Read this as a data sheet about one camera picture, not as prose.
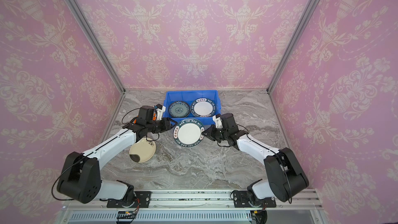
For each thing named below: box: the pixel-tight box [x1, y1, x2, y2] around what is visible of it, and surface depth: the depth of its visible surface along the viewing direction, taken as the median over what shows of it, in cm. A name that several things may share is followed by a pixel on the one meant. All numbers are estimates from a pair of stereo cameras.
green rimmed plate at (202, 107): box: [190, 97, 217, 118], surface depth 109 cm
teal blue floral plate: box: [168, 100, 191, 118], surface depth 108 cm
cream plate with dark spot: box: [129, 137, 156, 163], surface depth 89 cm
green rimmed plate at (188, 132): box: [173, 118, 205, 148], surface depth 88 cm
